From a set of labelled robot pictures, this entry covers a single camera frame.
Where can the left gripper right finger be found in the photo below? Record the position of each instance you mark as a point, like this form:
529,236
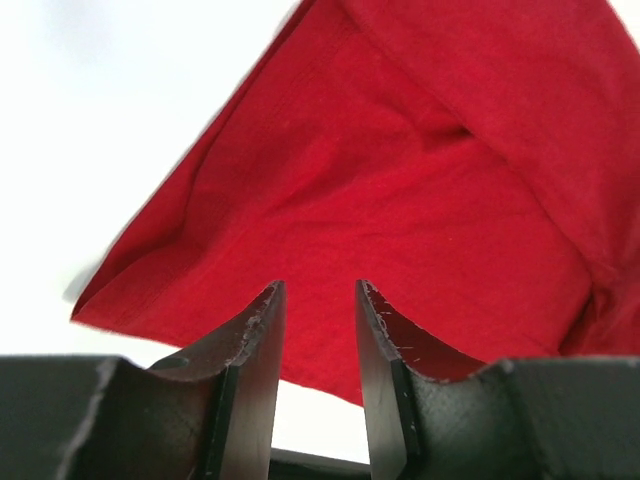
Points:
433,412

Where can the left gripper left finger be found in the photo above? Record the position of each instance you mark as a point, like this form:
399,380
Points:
204,412

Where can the red t shirt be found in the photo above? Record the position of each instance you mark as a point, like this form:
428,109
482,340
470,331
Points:
477,161

